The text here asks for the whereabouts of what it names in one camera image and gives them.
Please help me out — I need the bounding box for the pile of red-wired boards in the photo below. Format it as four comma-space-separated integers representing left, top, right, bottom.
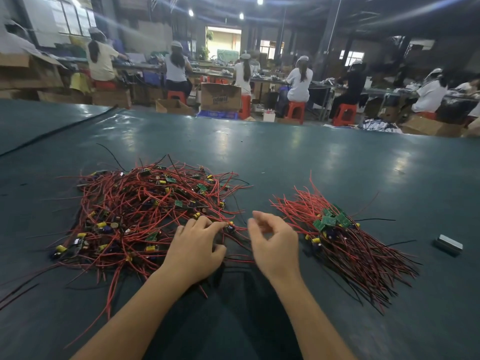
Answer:
0, 157, 256, 346

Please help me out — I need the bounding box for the person's left forearm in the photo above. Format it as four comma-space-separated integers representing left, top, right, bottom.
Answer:
71, 272, 189, 360

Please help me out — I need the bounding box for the heap of black white items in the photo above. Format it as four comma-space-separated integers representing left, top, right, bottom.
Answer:
360, 118, 404, 134

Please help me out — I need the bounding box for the person's right forearm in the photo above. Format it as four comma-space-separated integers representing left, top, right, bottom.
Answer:
271, 277, 357, 360

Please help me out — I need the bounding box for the person's right hand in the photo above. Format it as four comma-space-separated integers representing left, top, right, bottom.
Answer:
246, 210, 303, 290

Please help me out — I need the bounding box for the dark green table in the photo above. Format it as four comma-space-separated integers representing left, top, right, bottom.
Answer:
0, 99, 480, 360

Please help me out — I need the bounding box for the person's left hand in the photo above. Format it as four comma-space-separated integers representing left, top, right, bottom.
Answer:
159, 215, 228, 290

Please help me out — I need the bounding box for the yellow sack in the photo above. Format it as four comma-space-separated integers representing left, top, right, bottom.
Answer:
70, 72, 94, 95

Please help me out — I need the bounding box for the large open cardboard box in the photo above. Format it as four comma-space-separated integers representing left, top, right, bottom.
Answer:
0, 53, 67, 90

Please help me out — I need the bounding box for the blue plastic crate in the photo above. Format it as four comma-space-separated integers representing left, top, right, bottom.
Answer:
196, 109, 240, 120

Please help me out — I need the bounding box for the sorted bundle of wired boards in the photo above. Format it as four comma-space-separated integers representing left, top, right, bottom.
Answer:
270, 174, 421, 312

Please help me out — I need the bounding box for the small black grey block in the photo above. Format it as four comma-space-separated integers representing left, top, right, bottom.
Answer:
433, 233, 465, 257

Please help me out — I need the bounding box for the grid window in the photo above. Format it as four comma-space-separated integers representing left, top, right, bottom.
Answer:
51, 0, 99, 36

